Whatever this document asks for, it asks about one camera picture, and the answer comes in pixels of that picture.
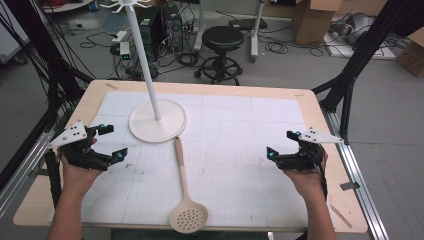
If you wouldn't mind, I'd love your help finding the person's left hand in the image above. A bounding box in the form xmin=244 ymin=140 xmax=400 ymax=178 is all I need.
xmin=60 ymin=155 xmax=104 ymax=200

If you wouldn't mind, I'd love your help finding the black flat box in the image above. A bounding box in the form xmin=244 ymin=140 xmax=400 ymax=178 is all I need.
xmin=228 ymin=17 xmax=269 ymax=31

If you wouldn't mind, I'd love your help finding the grey plastic device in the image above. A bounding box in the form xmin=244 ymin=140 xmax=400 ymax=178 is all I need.
xmin=329 ymin=12 xmax=376 ymax=46

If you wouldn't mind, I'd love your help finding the black floor cable coil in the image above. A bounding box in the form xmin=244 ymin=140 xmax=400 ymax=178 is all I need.
xmin=264 ymin=39 xmax=290 ymax=55

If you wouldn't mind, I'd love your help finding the round white table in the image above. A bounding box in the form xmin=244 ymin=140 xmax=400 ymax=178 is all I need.
xmin=40 ymin=0 xmax=95 ymax=14

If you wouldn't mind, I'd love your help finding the small cardboard box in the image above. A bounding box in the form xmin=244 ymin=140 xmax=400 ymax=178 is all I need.
xmin=395 ymin=28 xmax=424 ymax=78

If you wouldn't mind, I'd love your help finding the black round stool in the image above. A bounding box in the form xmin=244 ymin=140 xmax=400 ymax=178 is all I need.
xmin=194 ymin=25 xmax=245 ymax=87

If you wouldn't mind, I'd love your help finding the black metal frame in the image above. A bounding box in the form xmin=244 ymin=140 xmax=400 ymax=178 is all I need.
xmin=0 ymin=0 xmax=96 ymax=134
xmin=311 ymin=0 xmax=424 ymax=145

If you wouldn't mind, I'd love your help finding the grey tape piece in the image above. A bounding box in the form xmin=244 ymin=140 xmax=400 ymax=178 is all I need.
xmin=339 ymin=181 xmax=361 ymax=192

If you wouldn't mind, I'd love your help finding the white floor board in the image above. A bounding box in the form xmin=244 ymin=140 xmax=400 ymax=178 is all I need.
xmin=323 ymin=31 xmax=398 ymax=61

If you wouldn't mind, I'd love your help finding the black computer tower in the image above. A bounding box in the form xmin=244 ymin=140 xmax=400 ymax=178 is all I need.
xmin=136 ymin=6 xmax=165 ymax=63
xmin=162 ymin=4 xmax=185 ymax=53

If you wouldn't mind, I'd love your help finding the tall cardboard box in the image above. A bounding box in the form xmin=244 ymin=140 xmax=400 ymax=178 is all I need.
xmin=291 ymin=0 xmax=343 ymax=46

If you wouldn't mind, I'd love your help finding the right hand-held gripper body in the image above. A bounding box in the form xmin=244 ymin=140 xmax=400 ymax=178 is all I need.
xmin=277 ymin=127 xmax=344 ymax=173

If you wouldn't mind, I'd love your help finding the white utensil rack stand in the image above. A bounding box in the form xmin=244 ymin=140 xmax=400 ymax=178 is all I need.
xmin=99 ymin=0 xmax=188 ymax=144

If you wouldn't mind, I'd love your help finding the white grid mat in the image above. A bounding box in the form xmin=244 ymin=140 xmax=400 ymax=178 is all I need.
xmin=48 ymin=90 xmax=336 ymax=229

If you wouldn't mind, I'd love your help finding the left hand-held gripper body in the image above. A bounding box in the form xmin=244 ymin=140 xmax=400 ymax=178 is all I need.
xmin=47 ymin=120 xmax=112 ymax=172

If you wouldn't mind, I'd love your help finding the aluminium rail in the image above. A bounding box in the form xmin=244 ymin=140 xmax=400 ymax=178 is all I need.
xmin=0 ymin=129 xmax=57 ymax=219
xmin=320 ymin=108 xmax=390 ymax=240

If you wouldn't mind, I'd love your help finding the thin wooden stick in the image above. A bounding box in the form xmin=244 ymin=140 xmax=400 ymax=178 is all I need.
xmin=329 ymin=203 xmax=353 ymax=230

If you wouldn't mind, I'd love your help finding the beige slotted spoon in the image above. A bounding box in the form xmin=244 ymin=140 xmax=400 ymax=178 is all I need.
xmin=169 ymin=136 xmax=209 ymax=234

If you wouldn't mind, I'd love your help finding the person's right hand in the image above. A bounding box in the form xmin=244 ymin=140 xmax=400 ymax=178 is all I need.
xmin=283 ymin=152 xmax=330 ymax=202

